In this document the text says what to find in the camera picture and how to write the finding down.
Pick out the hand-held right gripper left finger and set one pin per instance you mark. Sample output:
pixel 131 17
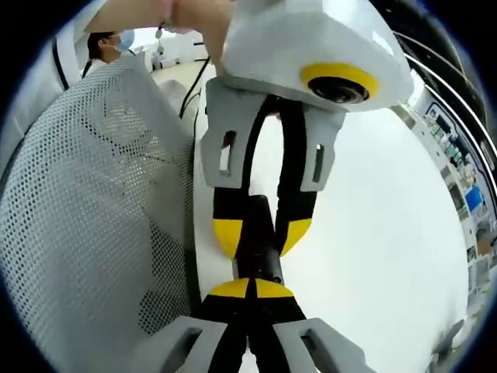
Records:
pixel 217 322

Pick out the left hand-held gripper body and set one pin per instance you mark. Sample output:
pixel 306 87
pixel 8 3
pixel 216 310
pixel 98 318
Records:
pixel 303 42

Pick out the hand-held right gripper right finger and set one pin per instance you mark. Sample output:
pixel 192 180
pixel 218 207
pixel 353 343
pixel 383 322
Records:
pixel 283 326

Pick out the black remote control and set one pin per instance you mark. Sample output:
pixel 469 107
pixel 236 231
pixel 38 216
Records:
pixel 259 241

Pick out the person's left hand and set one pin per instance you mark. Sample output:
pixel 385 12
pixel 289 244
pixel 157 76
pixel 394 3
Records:
pixel 202 19

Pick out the person with blue mask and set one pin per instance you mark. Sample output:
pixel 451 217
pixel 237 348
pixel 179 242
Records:
pixel 108 44

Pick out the background shelving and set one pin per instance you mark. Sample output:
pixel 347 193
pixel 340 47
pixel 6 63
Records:
pixel 458 175

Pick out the grey mesh chair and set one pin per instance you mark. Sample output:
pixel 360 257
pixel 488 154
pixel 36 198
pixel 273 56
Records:
pixel 89 217

